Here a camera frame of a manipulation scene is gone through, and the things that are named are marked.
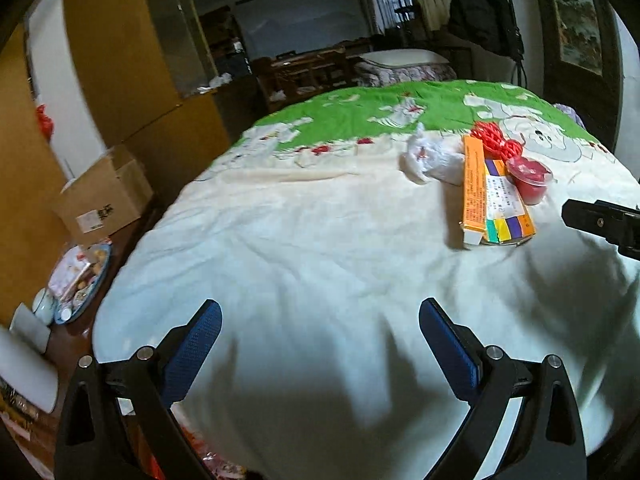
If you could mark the purple bedsheet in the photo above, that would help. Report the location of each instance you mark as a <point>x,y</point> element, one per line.
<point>571,113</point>

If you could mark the blue plate with snacks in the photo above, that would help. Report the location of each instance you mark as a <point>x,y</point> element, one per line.
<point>76,279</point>

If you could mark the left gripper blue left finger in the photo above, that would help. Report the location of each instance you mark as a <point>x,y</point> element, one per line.
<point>186,347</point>

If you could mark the brown cardboard box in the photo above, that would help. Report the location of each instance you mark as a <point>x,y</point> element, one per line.
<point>108,196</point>

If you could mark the orange long box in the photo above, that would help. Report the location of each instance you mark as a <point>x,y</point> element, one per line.
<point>493,211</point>

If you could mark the white plastic bag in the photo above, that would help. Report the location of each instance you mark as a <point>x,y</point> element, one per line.
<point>434,154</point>

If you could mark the black coat on rack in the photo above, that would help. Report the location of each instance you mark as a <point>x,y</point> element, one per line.
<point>491,24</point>

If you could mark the small white bowl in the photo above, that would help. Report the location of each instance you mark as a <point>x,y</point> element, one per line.
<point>43,306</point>

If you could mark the wooden wardrobe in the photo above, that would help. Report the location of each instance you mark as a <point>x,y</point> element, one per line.
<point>144,69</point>

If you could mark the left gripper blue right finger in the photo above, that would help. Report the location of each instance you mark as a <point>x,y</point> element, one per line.
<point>455,349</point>

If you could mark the red foam net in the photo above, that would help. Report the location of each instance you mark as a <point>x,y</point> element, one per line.
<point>496,144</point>

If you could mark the white pillow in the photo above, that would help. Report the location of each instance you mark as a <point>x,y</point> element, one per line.
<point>398,58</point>

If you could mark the white thermos jug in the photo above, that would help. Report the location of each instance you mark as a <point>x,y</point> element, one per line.
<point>27,372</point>

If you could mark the plastic cup with red paper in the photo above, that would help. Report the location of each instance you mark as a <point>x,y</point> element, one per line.
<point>530,177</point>

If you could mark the red hanging ornament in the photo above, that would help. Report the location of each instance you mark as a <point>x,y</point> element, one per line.
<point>45,123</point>

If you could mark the folded floral blanket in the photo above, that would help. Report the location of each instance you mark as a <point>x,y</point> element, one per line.
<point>374,76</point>

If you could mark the framed landscape painting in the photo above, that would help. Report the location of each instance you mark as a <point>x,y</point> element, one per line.
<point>582,67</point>

